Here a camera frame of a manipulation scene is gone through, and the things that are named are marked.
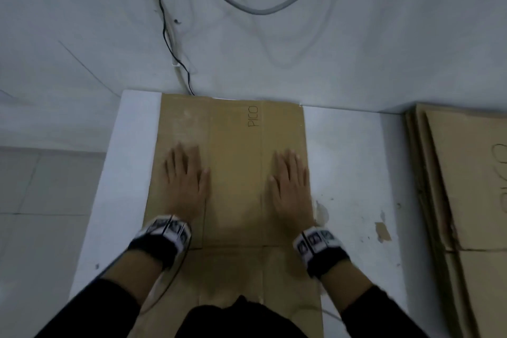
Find person's right hand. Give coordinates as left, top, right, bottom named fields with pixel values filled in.
left=268, top=149, right=316, bottom=233

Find person's left hand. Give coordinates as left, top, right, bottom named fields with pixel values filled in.
left=164, top=145, right=211, bottom=223

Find person's left forearm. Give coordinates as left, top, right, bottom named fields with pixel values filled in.
left=35, top=248, right=165, bottom=338

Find person's right forearm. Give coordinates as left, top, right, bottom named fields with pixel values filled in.
left=320, top=260, right=430, bottom=338

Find person's black trouser legs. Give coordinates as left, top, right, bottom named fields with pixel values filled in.
left=174, top=295, right=309, bottom=338

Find white table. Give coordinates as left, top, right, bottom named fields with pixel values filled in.
left=69, top=90, right=448, bottom=338

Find brown tape scrap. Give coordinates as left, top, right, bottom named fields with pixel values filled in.
left=374, top=222, right=392, bottom=242

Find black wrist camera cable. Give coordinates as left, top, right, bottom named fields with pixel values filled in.
left=140, top=246, right=189, bottom=315

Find white wall cable conduit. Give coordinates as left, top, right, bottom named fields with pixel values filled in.
left=136, top=0, right=191, bottom=93

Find thin black wall cable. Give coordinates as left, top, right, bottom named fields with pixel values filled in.
left=147, top=0, right=195, bottom=96

